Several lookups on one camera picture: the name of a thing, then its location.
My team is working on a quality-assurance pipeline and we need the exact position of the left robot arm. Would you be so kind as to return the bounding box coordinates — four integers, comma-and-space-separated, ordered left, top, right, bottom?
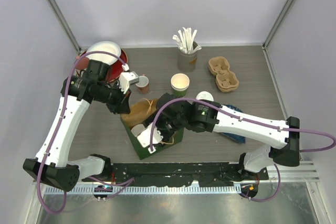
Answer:
23, 60, 139, 192

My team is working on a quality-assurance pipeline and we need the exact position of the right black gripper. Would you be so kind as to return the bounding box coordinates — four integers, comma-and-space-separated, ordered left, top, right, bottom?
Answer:
142, 111, 186, 148

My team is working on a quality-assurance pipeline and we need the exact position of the red round tray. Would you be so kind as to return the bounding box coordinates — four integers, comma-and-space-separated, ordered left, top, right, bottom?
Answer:
106, 49, 128, 83

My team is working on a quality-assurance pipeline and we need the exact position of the floral pink tumbler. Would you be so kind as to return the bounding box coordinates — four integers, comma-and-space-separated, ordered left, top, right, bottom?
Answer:
76, 57, 89, 70

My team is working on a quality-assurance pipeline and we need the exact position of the white paper plate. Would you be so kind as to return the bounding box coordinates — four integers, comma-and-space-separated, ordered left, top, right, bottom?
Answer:
87, 41, 121, 65

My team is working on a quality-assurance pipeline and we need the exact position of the grey straw holder cup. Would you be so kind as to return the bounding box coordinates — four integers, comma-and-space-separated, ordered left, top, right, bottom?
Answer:
177, 48, 198, 72

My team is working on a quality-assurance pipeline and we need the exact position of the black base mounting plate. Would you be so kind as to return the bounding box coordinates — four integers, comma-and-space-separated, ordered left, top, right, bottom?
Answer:
94, 162, 269, 187

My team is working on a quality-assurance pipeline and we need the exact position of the cardboard cup carrier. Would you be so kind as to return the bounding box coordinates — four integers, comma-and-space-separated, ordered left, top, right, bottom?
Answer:
208, 57, 239, 92

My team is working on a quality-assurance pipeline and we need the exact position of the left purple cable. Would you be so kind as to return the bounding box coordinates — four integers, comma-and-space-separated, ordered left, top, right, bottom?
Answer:
36, 50, 135, 214

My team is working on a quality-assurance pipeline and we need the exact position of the white wrapped straws bundle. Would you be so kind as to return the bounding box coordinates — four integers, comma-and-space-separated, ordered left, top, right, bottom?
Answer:
172, 27, 202, 55

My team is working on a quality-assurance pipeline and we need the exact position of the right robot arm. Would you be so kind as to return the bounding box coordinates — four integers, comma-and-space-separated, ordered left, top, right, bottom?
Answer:
150, 93, 300, 179

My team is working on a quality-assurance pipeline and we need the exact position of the blue leaf-shaped dish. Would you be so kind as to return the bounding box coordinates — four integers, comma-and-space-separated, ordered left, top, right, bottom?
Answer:
221, 104, 246, 144

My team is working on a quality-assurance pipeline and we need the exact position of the stack of white lids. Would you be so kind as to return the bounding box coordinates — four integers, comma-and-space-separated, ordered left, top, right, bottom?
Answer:
196, 91, 214, 101

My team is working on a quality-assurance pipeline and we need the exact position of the green paper bag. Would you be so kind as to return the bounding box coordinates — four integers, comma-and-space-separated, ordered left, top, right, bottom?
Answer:
120, 98, 184, 160

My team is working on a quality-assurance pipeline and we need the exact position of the stack of green paper cups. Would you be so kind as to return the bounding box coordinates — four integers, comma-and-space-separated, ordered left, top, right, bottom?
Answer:
171, 73, 190, 98

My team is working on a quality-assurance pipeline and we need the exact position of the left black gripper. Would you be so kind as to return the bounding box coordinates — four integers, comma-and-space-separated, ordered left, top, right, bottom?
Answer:
93, 81, 131, 114

